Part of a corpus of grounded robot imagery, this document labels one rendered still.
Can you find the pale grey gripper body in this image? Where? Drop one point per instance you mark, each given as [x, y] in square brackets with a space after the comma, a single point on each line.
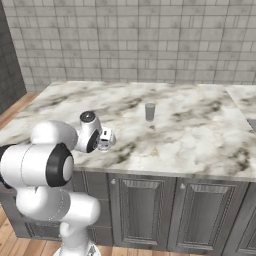
[103, 145]

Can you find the grey glass jar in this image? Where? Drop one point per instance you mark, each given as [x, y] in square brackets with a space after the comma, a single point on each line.
[150, 111]

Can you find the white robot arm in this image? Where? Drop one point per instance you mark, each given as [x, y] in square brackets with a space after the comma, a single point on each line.
[31, 166]

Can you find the small silver cabinet knob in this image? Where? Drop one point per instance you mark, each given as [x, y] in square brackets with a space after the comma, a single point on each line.
[182, 186]
[113, 181]

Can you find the grey panelled cabinet door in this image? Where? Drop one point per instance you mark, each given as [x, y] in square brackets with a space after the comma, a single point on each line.
[203, 216]
[245, 230]
[141, 210]

